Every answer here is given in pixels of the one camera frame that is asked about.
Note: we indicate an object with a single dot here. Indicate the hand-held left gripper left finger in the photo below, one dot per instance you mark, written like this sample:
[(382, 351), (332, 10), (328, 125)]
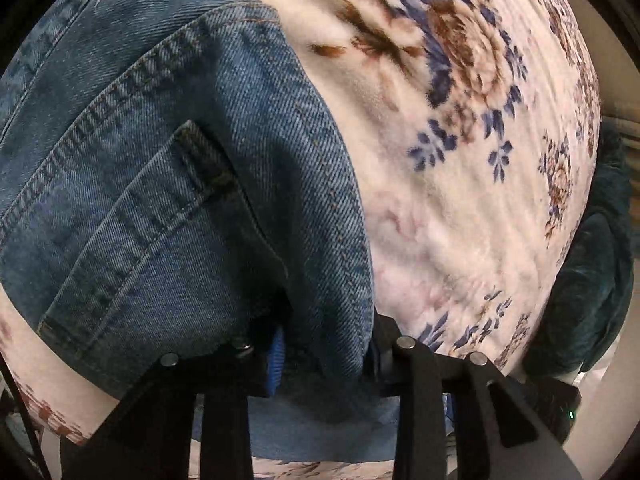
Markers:
[(276, 362)]

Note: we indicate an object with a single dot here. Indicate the dark teal quilt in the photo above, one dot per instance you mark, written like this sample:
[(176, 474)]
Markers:
[(585, 270)]

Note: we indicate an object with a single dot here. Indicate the floral printed blanket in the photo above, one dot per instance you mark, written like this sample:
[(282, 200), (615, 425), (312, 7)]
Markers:
[(425, 210)]

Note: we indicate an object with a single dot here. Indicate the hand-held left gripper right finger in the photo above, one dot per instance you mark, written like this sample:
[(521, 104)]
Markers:
[(382, 360)]

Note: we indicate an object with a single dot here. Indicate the blue denim pants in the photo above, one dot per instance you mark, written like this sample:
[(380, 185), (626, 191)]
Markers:
[(200, 185)]

